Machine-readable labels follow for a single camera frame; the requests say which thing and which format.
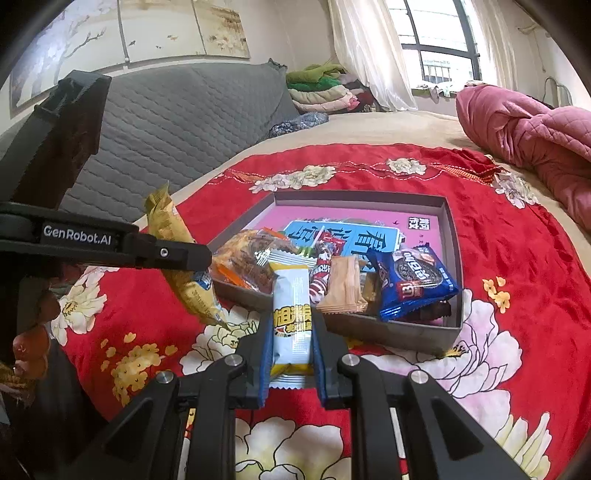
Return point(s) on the white and yellow snack bar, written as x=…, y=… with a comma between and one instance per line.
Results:
x=291, y=314

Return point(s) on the blue cookie packet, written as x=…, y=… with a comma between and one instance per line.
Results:
x=415, y=281

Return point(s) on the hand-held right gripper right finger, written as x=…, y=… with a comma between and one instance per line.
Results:
x=322, y=369

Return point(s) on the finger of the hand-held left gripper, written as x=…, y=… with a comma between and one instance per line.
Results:
x=180, y=256

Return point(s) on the red candy packet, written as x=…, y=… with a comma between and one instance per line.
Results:
x=323, y=272

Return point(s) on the red floral blanket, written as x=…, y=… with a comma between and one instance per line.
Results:
x=508, y=300

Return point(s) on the yellow snack packet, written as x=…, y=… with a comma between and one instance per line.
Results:
x=161, y=217

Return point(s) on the blue patterned cloth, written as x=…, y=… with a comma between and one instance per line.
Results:
x=298, y=124

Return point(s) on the pile of folded clothes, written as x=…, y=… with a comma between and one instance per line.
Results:
x=323, y=87

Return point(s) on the white curtain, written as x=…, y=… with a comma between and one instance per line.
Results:
x=494, y=37
x=364, y=46

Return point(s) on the floral wall painting panel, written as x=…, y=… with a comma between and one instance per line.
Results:
x=221, y=27
x=161, y=27
x=69, y=41

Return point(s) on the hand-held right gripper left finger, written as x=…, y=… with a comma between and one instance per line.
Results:
x=264, y=369

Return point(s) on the window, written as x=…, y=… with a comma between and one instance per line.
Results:
x=438, y=41

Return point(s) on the beige snack packet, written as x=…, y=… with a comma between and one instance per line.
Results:
x=344, y=286

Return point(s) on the grey cardboard box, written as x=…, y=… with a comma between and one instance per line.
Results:
x=415, y=337

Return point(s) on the brown cake packet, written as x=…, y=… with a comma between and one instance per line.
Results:
x=249, y=272

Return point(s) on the beige bed sheet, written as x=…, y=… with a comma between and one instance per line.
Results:
x=369, y=129

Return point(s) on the grey quilted headboard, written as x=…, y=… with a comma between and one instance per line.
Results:
x=184, y=120

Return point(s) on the white metal rack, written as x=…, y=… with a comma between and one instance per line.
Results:
x=556, y=90

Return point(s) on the pink quilt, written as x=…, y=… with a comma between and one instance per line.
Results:
x=521, y=129

